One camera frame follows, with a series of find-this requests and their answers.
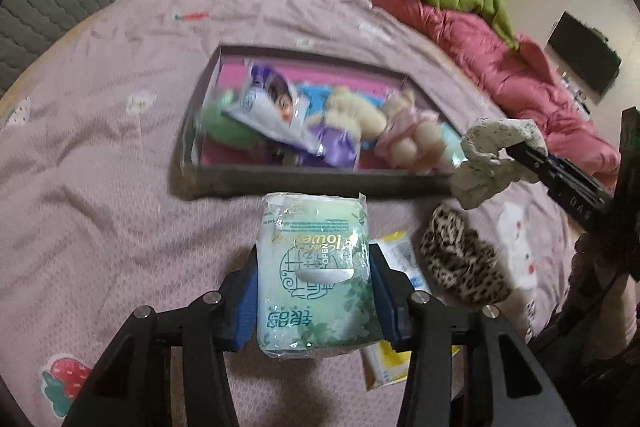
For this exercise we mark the shallow brown cardboard box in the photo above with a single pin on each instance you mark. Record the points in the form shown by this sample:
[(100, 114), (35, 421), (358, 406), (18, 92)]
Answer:
[(225, 182)]

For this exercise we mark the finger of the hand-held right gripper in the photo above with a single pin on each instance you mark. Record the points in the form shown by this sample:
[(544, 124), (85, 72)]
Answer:
[(537, 174), (530, 153)]

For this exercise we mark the pink quilt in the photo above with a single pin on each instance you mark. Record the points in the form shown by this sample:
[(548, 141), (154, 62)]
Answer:
[(500, 67)]

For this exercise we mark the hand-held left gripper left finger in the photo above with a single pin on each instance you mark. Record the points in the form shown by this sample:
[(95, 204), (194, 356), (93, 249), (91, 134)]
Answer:
[(246, 307)]

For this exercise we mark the blue doll face packet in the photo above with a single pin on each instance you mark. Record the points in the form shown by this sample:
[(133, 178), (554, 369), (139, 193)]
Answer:
[(270, 104)]

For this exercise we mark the white and yellow packet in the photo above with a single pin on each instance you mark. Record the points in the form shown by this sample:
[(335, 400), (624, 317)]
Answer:
[(397, 252)]

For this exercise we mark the green tissue pack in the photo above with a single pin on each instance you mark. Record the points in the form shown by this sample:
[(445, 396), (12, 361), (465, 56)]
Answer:
[(310, 287)]

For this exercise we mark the purple printed bed sheet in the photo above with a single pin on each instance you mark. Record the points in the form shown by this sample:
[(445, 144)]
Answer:
[(100, 182)]

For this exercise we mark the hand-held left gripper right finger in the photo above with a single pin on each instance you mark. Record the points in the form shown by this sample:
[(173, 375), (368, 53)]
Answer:
[(390, 312)]

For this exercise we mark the black television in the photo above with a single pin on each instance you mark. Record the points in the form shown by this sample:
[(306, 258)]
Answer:
[(582, 54)]

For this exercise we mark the plush bear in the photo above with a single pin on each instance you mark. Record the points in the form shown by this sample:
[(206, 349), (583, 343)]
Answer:
[(410, 137), (345, 117)]

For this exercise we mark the white floral scrunchie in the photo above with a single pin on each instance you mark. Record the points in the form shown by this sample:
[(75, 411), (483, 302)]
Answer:
[(485, 167)]

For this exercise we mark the leopard print scrunchie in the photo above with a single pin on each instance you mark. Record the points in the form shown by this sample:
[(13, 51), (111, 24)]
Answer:
[(460, 252)]

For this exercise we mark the pink and blue book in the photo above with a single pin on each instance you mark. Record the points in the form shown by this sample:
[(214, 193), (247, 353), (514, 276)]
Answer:
[(235, 74)]

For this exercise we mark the person's right forearm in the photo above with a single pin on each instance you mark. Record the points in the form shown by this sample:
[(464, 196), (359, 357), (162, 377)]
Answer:
[(620, 307)]

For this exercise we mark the green sponge in clear bag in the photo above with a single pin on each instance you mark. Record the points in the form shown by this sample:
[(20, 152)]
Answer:
[(225, 124)]

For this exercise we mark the teal tissue pack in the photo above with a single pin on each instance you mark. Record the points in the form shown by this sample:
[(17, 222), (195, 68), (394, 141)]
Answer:
[(450, 147)]

